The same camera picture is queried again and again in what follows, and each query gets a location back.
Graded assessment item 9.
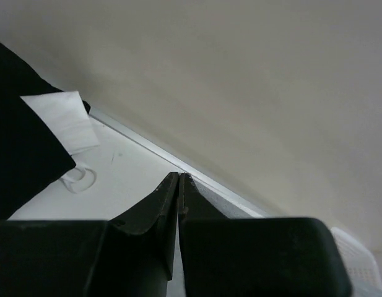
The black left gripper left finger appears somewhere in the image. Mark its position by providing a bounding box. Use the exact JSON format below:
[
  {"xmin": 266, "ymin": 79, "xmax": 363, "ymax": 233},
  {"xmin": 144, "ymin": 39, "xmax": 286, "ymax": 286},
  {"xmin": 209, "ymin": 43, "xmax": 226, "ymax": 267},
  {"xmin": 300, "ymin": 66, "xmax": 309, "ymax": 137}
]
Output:
[{"xmin": 0, "ymin": 173, "xmax": 178, "ymax": 296}]

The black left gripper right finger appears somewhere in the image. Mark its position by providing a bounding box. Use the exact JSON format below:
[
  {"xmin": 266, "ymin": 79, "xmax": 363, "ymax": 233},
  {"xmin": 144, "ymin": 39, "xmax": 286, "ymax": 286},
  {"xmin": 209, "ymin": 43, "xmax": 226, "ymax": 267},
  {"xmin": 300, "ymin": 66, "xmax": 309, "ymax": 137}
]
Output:
[{"xmin": 178, "ymin": 174, "xmax": 352, "ymax": 296}]

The grey tank top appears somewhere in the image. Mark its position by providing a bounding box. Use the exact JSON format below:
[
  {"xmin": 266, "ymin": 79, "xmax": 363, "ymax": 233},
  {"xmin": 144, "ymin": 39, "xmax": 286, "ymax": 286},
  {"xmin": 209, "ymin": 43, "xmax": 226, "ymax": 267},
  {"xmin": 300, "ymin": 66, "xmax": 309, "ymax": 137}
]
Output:
[{"xmin": 167, "ymin": 181, "xmax": 252, "ymax": 296}]

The black folded tank top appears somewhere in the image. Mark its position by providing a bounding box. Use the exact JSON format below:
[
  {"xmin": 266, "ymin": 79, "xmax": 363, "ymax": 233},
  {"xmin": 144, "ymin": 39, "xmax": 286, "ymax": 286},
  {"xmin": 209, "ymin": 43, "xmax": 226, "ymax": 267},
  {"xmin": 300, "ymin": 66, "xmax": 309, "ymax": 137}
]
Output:
[{"xmin": 0, "ymin": 42, "xmax": 76, "ymax": 220}]

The white folded tank top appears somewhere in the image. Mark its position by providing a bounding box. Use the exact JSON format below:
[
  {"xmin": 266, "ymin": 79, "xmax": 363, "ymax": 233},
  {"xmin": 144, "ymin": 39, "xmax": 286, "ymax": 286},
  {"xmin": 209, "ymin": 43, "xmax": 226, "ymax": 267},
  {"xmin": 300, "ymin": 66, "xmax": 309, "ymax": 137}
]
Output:
[{"xmin": 19, "ymin": 90, "xmax": 101, "ymax": 194}]

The white plastic mesh basket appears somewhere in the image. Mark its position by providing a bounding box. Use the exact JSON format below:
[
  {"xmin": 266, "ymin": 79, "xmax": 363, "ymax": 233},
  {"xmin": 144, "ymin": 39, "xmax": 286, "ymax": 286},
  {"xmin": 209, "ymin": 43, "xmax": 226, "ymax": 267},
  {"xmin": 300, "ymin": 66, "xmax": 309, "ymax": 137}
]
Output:
[{"xmin": 331, "ymin": 227, "xmax": 382, "ymax": 296}]

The aluminium table edge rail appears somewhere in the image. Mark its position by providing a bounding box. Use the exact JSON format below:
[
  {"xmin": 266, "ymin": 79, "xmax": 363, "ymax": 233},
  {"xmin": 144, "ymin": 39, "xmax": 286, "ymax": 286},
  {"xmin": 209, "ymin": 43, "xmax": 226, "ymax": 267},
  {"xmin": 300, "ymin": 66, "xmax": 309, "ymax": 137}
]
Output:
[{"xmin": 89, "ymin": 107, "xmax": 274, "ymax": 217}]

